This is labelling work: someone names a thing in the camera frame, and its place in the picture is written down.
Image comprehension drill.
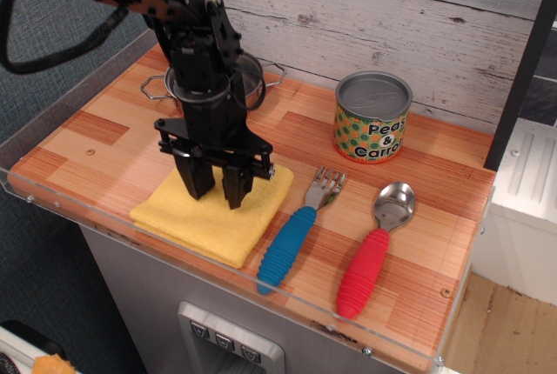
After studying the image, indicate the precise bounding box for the orange object bottom corner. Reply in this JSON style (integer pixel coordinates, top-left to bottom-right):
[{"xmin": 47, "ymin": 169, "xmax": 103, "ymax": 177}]
[{"xmin": 31, "ymin": 354, "xmax": 77, "ymax": 374}]

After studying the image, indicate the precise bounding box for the silver dispenser button panel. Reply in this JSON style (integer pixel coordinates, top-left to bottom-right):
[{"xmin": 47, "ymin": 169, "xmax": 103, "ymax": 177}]
[{"xmin": 178, "ymin": 301, "xmax": 286, "ymax": 374}]

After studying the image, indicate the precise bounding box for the yellow cloth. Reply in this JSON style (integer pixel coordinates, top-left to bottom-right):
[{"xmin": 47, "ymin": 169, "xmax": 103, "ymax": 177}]
[{"xmin": 130, "ymin": 165, "xmax": 294, "ymax": 269}]

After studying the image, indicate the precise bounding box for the blue handled fork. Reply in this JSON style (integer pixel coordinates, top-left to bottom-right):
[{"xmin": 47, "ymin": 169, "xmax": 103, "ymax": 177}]
[{"xmin": 257, "ymin": 166, "xmax": 346, "ymax": 295}]

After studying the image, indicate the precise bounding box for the white toy sink unit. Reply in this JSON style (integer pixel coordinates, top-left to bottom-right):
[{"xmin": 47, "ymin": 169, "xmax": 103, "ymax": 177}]
[{"xmin": 471, "ymin": 118, "xmax": 556, "ymax": 304}]

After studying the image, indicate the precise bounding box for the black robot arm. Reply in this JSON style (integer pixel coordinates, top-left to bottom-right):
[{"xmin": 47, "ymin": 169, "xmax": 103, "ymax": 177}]
[{"xmin": 95, "ymin": 0, "xmax": 274, "ymax": 209}]

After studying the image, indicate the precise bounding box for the red handled spoon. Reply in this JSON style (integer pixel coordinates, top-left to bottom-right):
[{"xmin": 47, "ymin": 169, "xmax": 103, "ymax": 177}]
[{"xmin": 336, "ymin": 182, "xmax": 415, "ymax": 319}]

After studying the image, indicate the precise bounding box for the peas and carrots can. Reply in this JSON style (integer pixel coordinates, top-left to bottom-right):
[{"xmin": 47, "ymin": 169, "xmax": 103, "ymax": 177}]
[{"xmin": 332, "ymin": 71, "xmax": 413, "ymax": 164}]

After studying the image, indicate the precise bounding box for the black vertical post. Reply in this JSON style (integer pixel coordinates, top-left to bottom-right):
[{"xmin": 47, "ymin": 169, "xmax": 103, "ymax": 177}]
[{"xmin": 484, "ymin": 0, "xmax": 556, "ymax": 171}]

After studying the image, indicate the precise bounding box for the black braided cable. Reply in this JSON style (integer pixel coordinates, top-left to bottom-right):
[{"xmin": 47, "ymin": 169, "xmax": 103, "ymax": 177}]
[{"xmin": 0, "ymin": 0, "xmax": 130, "ymax": 75}]

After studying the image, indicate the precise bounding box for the grey toy fridge cabinet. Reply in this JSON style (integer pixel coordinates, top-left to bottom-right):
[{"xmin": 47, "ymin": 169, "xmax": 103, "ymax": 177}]
[{"xmin": 80, "ymin": 224, "xmax": 395, "ymax": 374}]

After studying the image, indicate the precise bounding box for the clear acrylic guard rail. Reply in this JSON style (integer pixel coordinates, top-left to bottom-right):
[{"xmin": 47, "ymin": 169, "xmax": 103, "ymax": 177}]
[{"xmin": 1, "ymin": 32, "xmax": 494, "ymax": 373}]

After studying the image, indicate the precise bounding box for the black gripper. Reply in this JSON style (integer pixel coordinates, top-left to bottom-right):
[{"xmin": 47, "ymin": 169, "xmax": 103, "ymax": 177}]
[{"xmin": 154, "ymin": 95, "xmax": 275, "ymax": 210}]

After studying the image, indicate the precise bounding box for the small steel pot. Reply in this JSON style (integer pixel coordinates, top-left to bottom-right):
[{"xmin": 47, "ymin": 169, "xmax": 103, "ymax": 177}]
[{"xmin": 140, "ymin": 53, "xmax": 287, "ymax": 110}]

